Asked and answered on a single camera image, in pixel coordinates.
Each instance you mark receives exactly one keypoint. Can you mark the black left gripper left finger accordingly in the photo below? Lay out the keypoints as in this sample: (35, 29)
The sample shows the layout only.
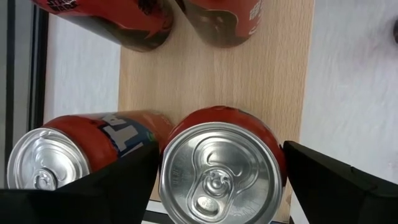
(93, 199)

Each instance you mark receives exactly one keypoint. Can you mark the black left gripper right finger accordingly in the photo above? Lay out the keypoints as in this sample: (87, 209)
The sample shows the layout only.
(342, 196)

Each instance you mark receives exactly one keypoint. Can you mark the red soda can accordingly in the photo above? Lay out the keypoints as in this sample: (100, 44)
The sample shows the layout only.
(93, 140)
(224, 21)

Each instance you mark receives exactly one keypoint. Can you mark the red can with blue band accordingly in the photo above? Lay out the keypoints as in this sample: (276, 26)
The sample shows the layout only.
(217, 174)

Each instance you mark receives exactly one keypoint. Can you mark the red Coca-Cola can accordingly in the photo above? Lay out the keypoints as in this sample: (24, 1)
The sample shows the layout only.
(118, 18)

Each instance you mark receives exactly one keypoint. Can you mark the black metal table frame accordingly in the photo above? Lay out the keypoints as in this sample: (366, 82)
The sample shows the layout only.
(38, 62)

